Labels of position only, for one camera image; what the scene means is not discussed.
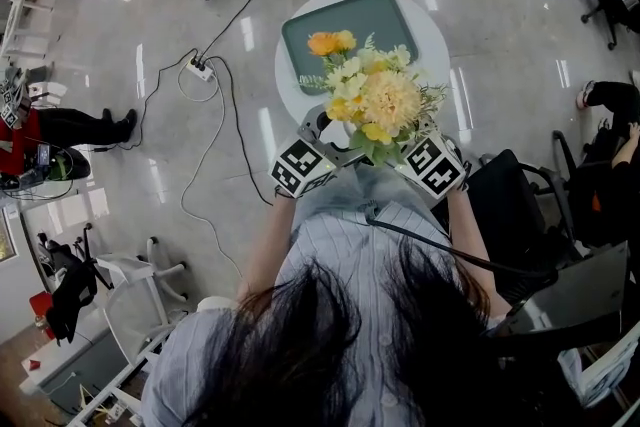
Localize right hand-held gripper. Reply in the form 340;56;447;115
401;113;473;202

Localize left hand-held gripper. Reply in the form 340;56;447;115
268;108;370;201

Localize white vase with yellow flowers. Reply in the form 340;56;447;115
298;29;450;166

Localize dark green tray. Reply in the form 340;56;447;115
281;0;419;96

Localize person's right forearm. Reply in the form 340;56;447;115
444;187;506;319

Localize person's left forearm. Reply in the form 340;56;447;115
237;194;296;304

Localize person's light grey trousers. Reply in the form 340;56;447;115
294;164;436;226

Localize round white side table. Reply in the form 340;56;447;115
273;0;451;139

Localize black mesh armchair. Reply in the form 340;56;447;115
464;148;631;356

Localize person's striped shirt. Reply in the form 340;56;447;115
142;199;506;427

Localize white power strip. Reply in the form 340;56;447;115
185;58;216;83

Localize white office chair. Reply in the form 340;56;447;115
94;236;190;366

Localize white printed bag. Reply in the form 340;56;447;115
559;324;640;411

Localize black office chair with jacket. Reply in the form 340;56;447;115
37;222;114;346

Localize red bin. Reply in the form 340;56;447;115
28;292;54;316

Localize window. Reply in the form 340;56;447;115
0;209;16;261

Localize thick black headset cable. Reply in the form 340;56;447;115
363;200;560;280

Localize white power cable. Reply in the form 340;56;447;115
177;59;245;280

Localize grey desk with white frame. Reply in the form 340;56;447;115
19;314;174;427

